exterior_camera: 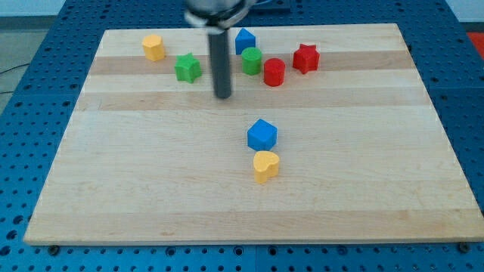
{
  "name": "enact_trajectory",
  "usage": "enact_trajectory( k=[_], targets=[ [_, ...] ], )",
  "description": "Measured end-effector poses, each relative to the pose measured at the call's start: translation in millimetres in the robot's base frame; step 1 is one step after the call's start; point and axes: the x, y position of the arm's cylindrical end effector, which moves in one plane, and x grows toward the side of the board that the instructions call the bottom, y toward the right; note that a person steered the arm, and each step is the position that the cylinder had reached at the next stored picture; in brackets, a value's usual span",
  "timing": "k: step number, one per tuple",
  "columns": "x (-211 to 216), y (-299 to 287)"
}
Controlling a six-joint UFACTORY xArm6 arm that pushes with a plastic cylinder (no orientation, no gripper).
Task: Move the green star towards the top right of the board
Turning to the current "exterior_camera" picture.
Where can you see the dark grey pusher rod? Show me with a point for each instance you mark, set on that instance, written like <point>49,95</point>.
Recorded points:
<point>220,64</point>

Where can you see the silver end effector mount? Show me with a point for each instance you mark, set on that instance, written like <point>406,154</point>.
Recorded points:
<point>216,16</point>

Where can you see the green star block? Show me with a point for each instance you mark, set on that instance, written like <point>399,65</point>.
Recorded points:
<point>187,68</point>

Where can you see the red star block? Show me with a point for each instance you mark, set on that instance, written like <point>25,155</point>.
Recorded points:
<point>306,58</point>

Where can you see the wooden board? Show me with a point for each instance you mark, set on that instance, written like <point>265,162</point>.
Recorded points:
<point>149,160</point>

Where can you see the blue triangle block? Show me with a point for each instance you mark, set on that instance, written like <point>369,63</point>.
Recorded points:
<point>244,39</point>

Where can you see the green cylinder block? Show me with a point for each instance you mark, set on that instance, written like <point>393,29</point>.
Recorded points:
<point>251,61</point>

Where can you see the red cylinder block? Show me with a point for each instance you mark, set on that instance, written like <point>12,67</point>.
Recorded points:
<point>274,72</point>

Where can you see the yellow hexagon block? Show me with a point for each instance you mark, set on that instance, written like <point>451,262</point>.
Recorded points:
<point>153,47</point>

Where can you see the blue cube block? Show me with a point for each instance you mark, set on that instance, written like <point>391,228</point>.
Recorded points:
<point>262,136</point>

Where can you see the yellow heart block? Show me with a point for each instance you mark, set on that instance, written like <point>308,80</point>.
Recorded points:
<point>265,166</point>

